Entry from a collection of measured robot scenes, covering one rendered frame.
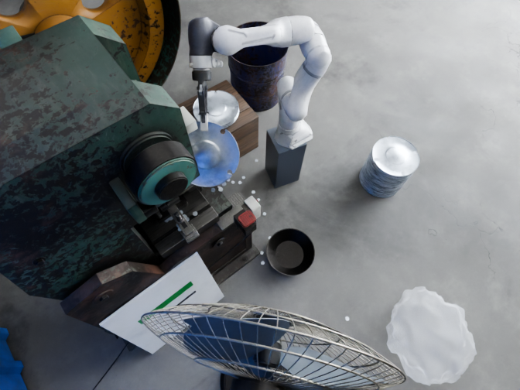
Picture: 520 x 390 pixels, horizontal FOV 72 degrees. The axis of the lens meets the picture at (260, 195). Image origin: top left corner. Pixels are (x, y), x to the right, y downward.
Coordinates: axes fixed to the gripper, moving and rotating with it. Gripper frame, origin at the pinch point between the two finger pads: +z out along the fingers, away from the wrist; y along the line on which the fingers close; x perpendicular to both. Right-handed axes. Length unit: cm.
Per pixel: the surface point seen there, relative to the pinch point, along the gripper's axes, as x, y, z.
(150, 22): -17.5, 1.6, -36.9
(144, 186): -7, 63, 4
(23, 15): -49, 27, -37
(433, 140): 154, -108, 34
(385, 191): 107, -67, 58
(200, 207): -3.5, 0.2, 38.5
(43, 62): -34, 48, -25
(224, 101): 2, -87, 4
